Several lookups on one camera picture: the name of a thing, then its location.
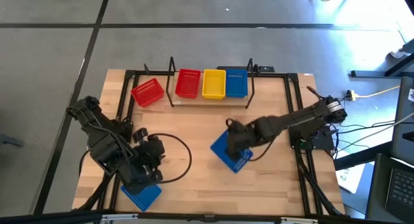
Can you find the yellow power plug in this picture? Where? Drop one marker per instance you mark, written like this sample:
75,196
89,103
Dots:
351,94

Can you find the white paper sheet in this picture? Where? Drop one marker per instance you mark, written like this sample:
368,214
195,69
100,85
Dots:
349,178

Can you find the black desk leg bar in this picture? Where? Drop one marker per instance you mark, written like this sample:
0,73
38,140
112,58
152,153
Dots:
362,157

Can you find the person's foot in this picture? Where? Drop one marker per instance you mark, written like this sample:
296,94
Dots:
399,52

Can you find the black overhead rig bar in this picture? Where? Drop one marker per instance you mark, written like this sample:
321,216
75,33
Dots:
64,217

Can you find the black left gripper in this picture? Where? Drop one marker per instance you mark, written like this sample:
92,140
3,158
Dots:
139,182

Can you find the red plastic basket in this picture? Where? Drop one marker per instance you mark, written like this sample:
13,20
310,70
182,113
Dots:
187,83
147,93

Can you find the black metal wooden shelf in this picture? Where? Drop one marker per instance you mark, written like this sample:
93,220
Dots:
207,102

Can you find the blue plastic basket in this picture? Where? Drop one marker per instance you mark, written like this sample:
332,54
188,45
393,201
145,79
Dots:
218,149
145,199
236,83

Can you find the black flat box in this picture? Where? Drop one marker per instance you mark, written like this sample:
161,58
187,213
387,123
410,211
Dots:
263,69

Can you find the yellow plastic basket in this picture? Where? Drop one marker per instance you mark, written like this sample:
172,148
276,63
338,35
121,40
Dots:
213,83

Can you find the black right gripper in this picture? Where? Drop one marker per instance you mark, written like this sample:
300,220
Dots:
241,135

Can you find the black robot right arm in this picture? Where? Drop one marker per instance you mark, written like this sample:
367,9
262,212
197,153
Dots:
291,118

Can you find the black stand base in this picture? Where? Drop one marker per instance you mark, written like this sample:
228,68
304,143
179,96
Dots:
372,74

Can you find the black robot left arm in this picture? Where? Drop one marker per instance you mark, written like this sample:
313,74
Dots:
103,143

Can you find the black aluminium table frame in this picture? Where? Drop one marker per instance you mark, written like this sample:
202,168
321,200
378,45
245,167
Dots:
290,97

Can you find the dark grey laptop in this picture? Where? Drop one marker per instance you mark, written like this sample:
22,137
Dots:
401,188

